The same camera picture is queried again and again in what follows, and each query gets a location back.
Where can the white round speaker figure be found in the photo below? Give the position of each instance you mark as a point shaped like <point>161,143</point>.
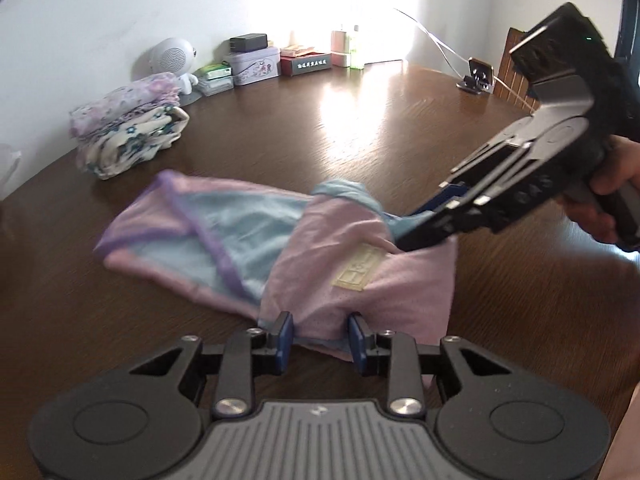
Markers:
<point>170,57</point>

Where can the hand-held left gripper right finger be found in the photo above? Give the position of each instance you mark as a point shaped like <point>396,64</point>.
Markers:
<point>355,345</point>

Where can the green white small boxes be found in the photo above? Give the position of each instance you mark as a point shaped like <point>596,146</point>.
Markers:
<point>212,77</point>

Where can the wooden chair back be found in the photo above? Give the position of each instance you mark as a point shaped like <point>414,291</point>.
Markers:
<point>507,75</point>

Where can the folded cream floral garment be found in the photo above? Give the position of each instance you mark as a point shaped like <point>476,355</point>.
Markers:
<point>125,147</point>

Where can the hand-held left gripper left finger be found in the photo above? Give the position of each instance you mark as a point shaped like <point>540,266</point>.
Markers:
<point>286,345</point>

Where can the green bottle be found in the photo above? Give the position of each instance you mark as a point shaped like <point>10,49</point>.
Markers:
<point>357,50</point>

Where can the folded purple floral garment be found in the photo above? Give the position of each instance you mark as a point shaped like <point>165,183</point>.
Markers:
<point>125,100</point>

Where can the floral tin box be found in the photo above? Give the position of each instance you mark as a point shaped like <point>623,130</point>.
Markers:
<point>252,67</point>

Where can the dark red labelled box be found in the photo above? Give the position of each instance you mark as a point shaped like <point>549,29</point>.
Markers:
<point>305,65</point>

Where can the pink flat box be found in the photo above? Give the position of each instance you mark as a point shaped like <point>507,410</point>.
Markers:
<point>297,51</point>

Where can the pink blue mesh vest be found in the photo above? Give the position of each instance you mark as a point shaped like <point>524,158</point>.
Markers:
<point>325,270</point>

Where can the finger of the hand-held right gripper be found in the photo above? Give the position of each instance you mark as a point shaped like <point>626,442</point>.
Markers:
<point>445,197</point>
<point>425,235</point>

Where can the metal phone stand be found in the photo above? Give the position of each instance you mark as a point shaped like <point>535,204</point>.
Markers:
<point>477,72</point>

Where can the black charger block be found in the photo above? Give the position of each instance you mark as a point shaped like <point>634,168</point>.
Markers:
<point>247,42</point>

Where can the person's right hand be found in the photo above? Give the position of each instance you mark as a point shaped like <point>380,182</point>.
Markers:
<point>625,170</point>

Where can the white pink container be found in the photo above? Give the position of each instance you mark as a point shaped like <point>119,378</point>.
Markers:
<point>341,45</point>

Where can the person's pink clothing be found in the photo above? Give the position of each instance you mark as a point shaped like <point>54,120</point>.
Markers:
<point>627,440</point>

